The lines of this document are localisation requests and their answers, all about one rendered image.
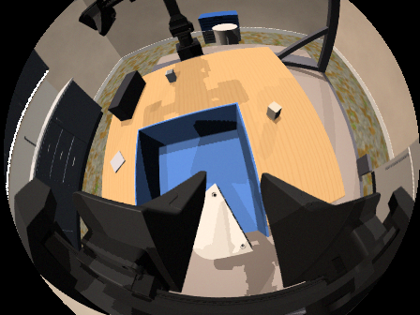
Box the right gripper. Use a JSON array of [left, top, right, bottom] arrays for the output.
[[79, 0, 123, 36]]

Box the blue open-top tray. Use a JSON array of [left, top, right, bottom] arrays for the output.
[[134, 106, 264, 233]]

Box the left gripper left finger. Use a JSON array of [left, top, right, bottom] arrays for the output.
[[72, 171, 206, 293]]

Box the small beige cube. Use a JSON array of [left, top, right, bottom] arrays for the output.
[[266, 101, 282, 121]]

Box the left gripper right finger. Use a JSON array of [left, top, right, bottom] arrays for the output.
[[260, 172, 381, 288]]

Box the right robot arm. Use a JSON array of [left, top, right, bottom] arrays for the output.
[[163, 0, 195, 49]]

